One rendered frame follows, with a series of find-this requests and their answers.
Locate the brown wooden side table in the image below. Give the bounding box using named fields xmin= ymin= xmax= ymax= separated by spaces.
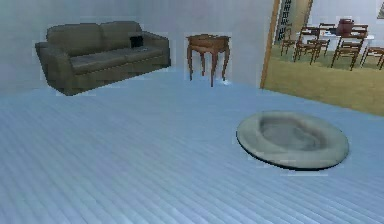
xmin=185 ymin=33 xmax=232 ymax=88

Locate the small black box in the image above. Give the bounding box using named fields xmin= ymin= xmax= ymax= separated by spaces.
xmin=129 ymin=35 xmax=144 ymax=49

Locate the grey round floor cushion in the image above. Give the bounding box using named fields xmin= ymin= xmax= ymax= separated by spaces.
xmin=235 ymin=111 xmax=350 ymax=171

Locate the olive green sofa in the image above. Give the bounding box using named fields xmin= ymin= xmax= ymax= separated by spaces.
xmin=34 ymin=20 xmax=172 ymax=97

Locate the brown wooden dining chair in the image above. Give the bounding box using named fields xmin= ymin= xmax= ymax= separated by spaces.
xmin=330 ymin=24 xmax=369 ymax=72
xmin=359 ymin=45 xmax=384 ymax=71
xmin=280 ymin=26 xmax=297 ymax=57
xmin=293 ymin=25 xmax=331 ymax=66

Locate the black lattice shelf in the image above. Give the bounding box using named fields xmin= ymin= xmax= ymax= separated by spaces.
xmin=275 ymin=0 xmax=294 ymax=44

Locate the dark red pot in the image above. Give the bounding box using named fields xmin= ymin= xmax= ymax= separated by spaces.
xmin=335 ymin=18 xmax=355 ymax=36

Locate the white dining table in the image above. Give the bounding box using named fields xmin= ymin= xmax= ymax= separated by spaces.
xmin=320 ymin=27 xmax=384 ymax=51

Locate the brown wooden door frame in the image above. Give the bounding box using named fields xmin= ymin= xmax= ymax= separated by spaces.
xmin=259 ymin=0 xmax=282 ymax=90

